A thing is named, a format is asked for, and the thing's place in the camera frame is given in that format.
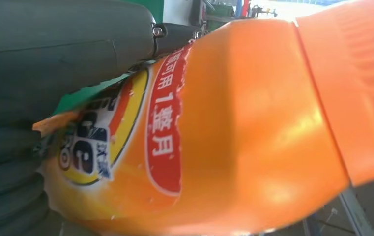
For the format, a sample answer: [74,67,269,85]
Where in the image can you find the green plastic crate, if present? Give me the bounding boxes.
[206,3,237,31]

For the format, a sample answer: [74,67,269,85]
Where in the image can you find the steel frame table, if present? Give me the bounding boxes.
[302,185,374,236]

